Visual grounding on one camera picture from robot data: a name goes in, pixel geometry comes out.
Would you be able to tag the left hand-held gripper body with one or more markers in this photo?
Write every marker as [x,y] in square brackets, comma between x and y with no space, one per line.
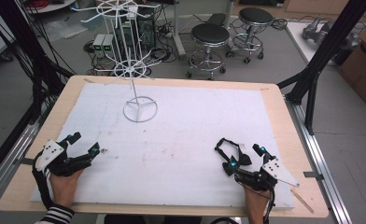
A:
[52,152]

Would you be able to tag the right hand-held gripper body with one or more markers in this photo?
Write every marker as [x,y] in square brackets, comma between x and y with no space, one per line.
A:
[266,174]

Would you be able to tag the black bow tie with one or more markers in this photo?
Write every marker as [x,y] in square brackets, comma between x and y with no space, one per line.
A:
[238,157]

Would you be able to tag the person's right hand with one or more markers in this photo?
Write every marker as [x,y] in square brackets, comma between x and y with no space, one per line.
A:
[256,205]

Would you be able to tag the person's left hand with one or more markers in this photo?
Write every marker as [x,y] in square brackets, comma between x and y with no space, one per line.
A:
[64,186]

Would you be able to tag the grey tape strip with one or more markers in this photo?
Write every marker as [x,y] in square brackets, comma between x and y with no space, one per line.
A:
[313,175]
[27,161]

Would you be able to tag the thin wooden stick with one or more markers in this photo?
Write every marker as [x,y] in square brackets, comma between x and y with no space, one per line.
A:
[302,201]

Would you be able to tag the white foam mat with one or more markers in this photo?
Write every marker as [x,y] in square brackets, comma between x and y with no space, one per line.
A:
[178,140]

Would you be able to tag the grey power supply unit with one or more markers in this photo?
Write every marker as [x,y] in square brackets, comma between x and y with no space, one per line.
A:
[108,44]
[98,43]

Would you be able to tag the black round stool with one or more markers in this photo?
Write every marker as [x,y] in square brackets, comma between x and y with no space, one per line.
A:
[209,34]
[255,16]

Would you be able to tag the black computer tower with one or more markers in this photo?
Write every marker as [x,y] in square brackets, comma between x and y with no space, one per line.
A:
[147,29]

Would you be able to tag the brown cardboard box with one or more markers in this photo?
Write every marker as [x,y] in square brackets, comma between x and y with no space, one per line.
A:
[363,65]

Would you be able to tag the grey machine part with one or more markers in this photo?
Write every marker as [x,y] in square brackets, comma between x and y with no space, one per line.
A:
[324,29]

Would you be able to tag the black foot pedal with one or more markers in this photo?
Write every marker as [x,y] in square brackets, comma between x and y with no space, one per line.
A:
[217,18]

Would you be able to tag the aluminium rail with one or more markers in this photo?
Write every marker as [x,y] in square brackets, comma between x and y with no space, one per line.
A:
[7,161]
[318,155]

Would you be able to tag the black metal stand frame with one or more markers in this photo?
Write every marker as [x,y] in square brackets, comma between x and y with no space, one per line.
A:
[322,53]

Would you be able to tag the grey metal post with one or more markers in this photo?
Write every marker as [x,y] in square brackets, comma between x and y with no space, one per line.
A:
[178,28]

